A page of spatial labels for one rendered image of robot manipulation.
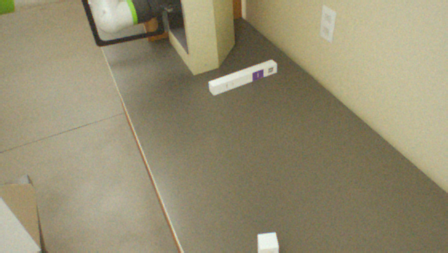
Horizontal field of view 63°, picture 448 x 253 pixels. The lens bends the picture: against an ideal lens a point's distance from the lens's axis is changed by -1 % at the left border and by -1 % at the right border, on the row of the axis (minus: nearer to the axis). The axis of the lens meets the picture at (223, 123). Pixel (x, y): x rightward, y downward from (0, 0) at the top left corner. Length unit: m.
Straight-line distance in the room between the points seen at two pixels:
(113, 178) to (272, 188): 1.57
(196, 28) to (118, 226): 1.28
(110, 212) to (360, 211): 1.60
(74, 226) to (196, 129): 1.28
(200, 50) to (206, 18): 0.13
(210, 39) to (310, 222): 0.79
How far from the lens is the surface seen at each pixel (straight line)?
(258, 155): 1.13
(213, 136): 1.20
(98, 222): 2.29
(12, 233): 1.02
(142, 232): 2.17
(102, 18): 1.40
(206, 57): 1.48
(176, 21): 1.69
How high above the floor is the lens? 1.76
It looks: 41 degrees down
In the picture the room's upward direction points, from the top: 5 degrees counter-clockwise
